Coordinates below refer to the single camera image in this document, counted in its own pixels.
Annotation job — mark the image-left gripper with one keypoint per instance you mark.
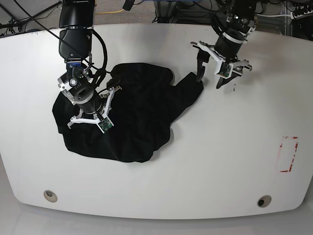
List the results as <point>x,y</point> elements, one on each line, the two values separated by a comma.
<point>78,91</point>

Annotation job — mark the red tape rectangle marking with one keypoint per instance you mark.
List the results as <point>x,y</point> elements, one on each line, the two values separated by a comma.
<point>287,152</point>

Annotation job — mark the right table cable grommet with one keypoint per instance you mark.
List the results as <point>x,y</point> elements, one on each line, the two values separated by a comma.
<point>264,201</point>

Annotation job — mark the table cable grommet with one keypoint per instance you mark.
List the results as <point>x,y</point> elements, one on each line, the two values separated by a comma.
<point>264,201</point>
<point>50,196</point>

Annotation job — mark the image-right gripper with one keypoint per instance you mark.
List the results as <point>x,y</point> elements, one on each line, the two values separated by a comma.
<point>226,48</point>

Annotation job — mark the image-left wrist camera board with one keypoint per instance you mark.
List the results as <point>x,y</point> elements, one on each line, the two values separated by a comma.
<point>105,125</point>

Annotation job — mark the black tripod leg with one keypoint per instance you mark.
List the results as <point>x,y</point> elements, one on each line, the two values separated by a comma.
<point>9,13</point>

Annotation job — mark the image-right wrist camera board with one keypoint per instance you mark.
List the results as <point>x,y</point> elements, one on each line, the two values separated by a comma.
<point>223,69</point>

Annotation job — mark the black T-shirt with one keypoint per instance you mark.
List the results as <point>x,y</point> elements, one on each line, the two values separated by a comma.
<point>142,113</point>

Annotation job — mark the white power strip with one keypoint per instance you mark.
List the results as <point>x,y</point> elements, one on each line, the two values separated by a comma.
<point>303,12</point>

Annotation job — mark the left table cable grommet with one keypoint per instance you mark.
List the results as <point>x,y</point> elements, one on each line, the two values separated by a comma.
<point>50,196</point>

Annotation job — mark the grey metal stand base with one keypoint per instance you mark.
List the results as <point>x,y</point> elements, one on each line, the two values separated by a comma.
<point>172,11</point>

